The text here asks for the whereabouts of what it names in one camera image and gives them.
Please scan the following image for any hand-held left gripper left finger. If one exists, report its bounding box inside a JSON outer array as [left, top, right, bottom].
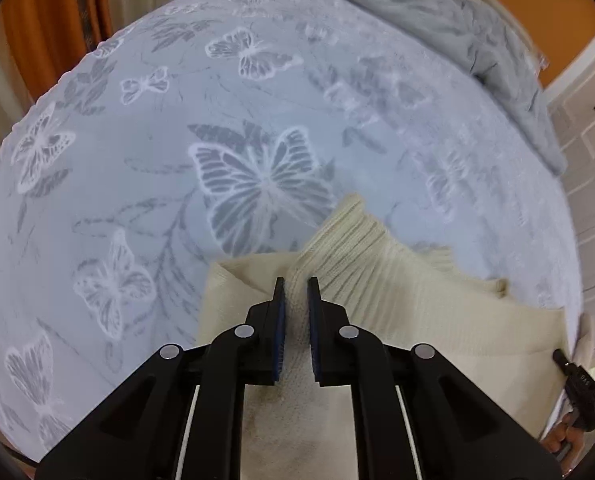
[[36, 276, 286, 480]]

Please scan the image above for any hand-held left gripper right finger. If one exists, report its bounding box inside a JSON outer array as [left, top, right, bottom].
[[307, 276, 563, 480]]

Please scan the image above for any cream knitted sweater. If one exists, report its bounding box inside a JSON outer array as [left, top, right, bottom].
[[196, 194, 571, 480]]

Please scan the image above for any person's right hand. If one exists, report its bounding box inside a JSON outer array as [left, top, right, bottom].
[[539, 406, 586, 462]]

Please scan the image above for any white panelled wardrobe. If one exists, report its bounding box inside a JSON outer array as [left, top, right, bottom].
[[546, 24, 595, 358]]

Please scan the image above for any butterfly print bed sheet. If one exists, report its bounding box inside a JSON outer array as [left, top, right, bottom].
[[0, 0, 586, 463]]

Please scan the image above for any grey quilted duvet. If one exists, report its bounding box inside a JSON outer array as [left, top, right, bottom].
[[322, 0, 569, 176]]

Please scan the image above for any orange curtain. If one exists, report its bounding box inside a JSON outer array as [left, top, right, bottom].
[[2, 0, 114, 102]]

